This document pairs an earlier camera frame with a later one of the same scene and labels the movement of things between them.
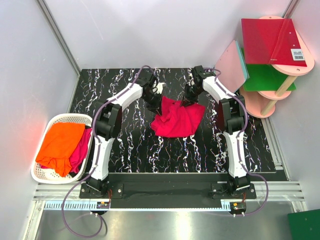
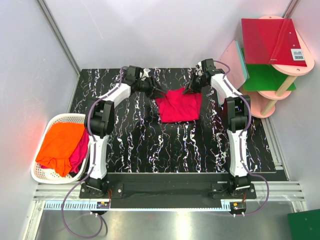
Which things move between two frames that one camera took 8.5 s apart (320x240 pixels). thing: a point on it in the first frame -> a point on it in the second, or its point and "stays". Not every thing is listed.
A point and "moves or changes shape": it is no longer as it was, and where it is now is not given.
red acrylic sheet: x=271 y=41 stays
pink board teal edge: x=232 y=65 stays
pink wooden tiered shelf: x=261 y=104 stays
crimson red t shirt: x=176 y=121 moves or changes shape
